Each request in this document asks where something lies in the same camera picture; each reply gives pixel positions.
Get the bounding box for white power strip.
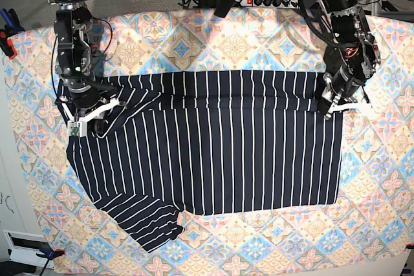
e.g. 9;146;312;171
240;0;299;9

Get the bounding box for navy white striped T-shirt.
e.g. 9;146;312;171
67;70;343;252

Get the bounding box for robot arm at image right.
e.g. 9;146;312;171
298;0;381;120

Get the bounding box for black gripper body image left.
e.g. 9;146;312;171
63;78;101;115

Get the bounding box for blue orange clamp upper left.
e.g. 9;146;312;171
1;8;25;59

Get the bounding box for colourful patterned tablecloth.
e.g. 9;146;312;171
1;8;413;275

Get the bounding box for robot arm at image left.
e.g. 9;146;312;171
48;0;114;138

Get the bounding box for white wall vent panel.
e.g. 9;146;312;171
3;229;52;268

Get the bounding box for blue orange clamp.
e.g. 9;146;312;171
36;248;65;260
1;8;25;59

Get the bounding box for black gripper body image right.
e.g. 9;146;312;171
320;65;364;108

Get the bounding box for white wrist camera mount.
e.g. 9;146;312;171
57;96;127;138
326;102;377;118

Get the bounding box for black strap on table edge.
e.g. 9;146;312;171
213;0;239;18

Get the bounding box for blue orange clamp lower left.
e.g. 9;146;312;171
36;248;65;260

